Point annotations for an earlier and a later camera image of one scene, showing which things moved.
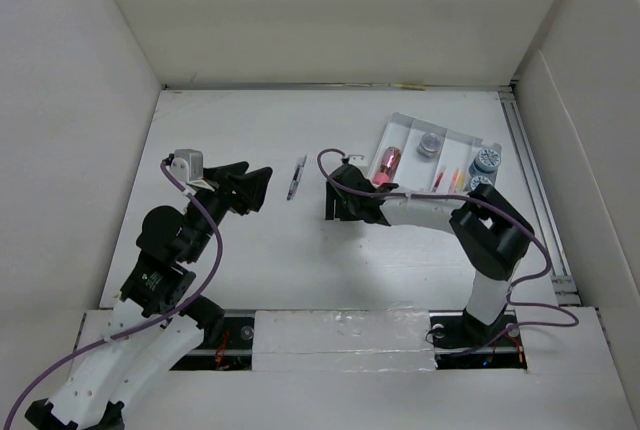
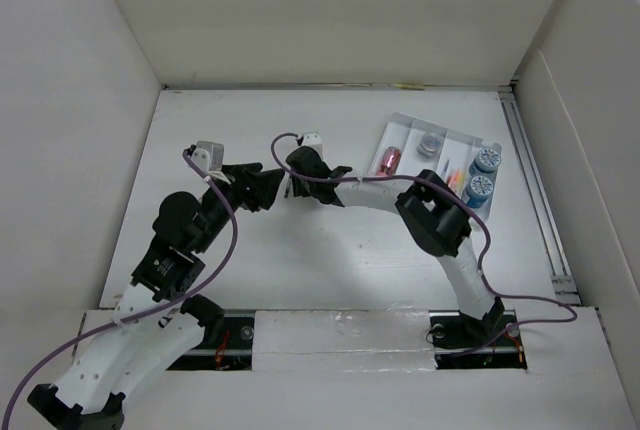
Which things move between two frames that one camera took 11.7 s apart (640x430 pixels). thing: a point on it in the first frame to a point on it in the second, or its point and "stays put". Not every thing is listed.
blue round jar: (486, 161) stays put
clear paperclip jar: (429, 144) stays put
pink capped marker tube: (387, 166) stays put
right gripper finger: (332, 193) to (301, 187)
